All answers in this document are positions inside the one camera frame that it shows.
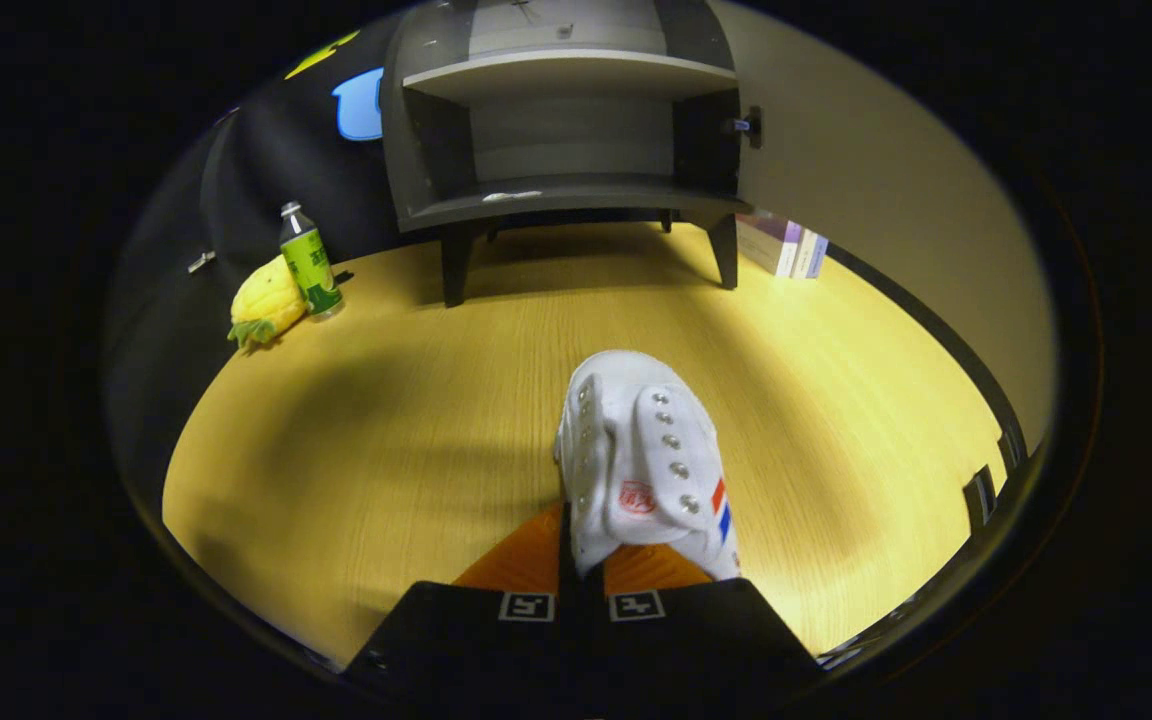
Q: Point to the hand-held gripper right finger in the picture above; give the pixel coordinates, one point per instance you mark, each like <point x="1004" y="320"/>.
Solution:
<point x="706" y="630"/>

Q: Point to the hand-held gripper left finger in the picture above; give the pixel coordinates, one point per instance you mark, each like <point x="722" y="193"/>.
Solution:
<point x="456" y="630"/>

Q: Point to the white shoe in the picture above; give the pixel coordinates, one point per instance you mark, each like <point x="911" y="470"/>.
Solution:
<point x="636" y="450"/>

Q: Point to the grey shoe cabinet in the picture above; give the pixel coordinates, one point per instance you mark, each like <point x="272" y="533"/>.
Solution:
<point x="556" y="190"/>

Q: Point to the yellow pineapple plush toy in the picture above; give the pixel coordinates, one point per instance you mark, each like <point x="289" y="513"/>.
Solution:
<point x="266" y="300"/>

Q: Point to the green drink bottle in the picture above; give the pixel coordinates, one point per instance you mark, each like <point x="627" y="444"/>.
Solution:
<point x="311" y="265"/>

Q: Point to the white clip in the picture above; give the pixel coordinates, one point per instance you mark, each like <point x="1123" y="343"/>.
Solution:
<point x="201" y="261"/>

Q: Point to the black backdrop cloth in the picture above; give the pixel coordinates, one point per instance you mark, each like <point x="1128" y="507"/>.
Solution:
<point x="196" y="210"/>

